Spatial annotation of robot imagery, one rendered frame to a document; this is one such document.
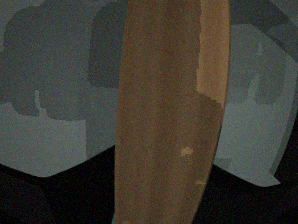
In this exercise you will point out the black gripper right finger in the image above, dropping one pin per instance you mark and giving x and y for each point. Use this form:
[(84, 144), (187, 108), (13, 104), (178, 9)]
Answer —
[(228, 199)]

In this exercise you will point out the brown wooden board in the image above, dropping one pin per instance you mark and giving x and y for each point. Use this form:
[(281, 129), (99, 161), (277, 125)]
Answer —
[(172, 87)]

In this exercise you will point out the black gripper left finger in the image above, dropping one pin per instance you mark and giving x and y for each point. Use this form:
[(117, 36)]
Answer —
[(82, 195)]

